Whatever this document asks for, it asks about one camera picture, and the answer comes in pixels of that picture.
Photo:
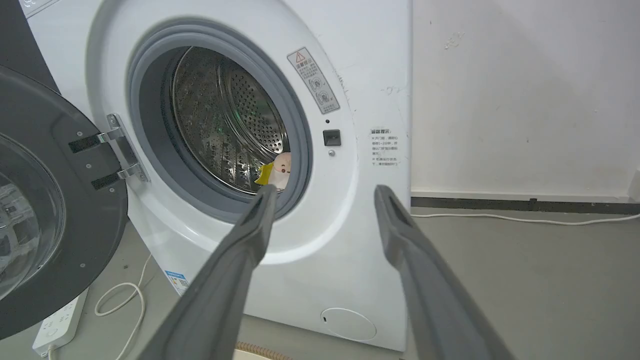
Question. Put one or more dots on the chrome door hinge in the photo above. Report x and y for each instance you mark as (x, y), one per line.
(122, 150)

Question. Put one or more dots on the white power strip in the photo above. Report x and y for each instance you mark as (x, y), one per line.
(60, 320)

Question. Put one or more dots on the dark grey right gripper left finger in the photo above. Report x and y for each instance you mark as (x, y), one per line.
(215, 295)

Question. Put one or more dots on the dark round washing machine door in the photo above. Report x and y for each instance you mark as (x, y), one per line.
(45, 200)

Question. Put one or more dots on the white front-load washing machine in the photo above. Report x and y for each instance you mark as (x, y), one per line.
(345, 200)

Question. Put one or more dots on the cream and yellow plush toy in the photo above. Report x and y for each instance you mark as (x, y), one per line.
(280, 170)

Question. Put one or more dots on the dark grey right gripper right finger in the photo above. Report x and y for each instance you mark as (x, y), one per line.
(435, 295)

